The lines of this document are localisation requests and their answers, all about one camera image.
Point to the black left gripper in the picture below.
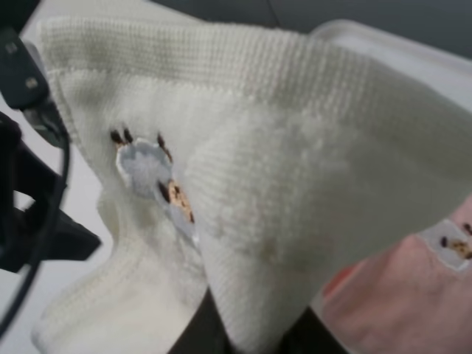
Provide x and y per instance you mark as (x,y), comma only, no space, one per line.
(27,185)

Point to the cream white towel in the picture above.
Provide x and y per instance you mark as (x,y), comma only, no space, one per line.
(248,163)

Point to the pink towel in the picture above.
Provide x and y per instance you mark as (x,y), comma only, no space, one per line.
(415,297)

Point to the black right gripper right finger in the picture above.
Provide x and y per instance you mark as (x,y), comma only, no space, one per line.
(309,336)

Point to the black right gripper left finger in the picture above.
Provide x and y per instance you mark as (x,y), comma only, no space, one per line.
(205,333)

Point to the white plastic tray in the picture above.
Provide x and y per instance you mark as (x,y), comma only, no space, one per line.
(446,73)

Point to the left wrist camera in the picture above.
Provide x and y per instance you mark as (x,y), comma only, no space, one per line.
(23,85)

